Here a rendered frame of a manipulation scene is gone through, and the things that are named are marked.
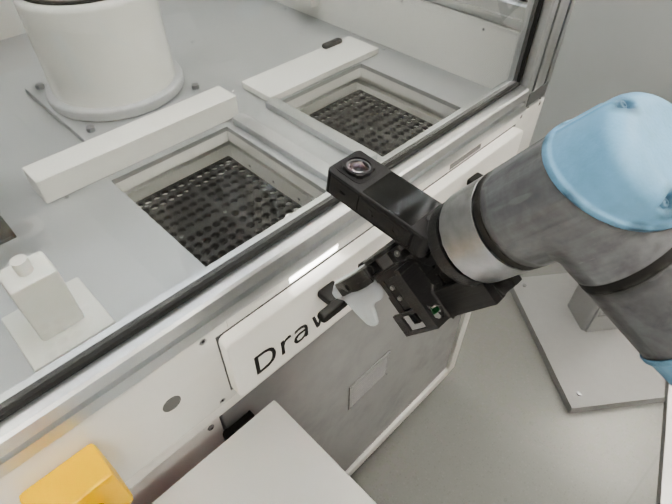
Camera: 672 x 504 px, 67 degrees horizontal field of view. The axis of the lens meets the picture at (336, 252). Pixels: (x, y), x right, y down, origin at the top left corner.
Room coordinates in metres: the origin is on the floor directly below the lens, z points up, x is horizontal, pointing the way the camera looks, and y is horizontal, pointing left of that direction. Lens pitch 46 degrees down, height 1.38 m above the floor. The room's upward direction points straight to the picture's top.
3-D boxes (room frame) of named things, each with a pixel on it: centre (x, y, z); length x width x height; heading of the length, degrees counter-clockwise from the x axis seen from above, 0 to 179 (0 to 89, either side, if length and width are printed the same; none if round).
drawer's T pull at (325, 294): (0.39, 0.00, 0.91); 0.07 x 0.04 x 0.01; 135
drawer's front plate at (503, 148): (0.63, -0.20, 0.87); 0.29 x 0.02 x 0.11; 135
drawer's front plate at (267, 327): (0.41, 0.02, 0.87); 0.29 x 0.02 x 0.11; 135
